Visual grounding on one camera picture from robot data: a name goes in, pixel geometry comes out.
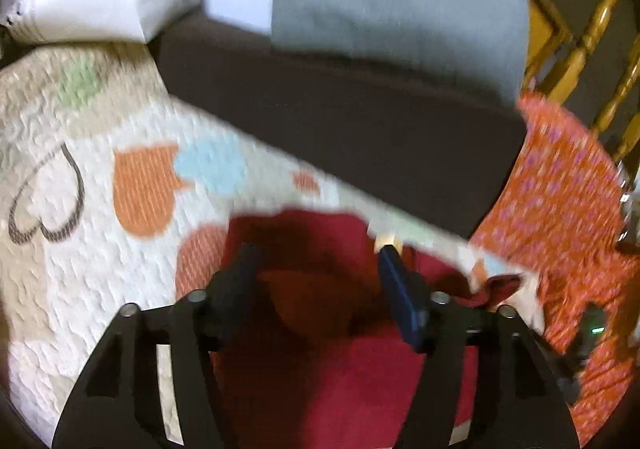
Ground quilted heart pattern bedspread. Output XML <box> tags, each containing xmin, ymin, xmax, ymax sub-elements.
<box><xmin>0</xmin><ymin>40</ymin><xmax>547</xmax><ymax>447</ymax></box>

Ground grey folded cloth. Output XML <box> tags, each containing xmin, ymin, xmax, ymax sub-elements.
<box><xmin>271</xmin><ymin>0</ymin><xmax>528</xmax><ymax>106</ymax></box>

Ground orange floral fabric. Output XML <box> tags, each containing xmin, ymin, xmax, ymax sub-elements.
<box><xmin>472</xmin><ymin>94</ymin><xmax>639</xmax><ymax>445</ymax></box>

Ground dark red garment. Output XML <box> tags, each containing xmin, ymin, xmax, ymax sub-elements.
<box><xmin>209</xmin><ymin>208</ymin><xmax>524</xmax><ymax>449</ymax></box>

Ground dark brown cushion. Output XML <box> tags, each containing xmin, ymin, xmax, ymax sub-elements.
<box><xmin>150</xmin><ymin>12</ymin><xmax>526</xmax><ymax>238</ymax></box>

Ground wooden chair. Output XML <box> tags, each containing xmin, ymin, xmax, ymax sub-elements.
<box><xmin>524</xmin><ymin>0</ymin><xmax>639</xmax><ymax>161</ymax></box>

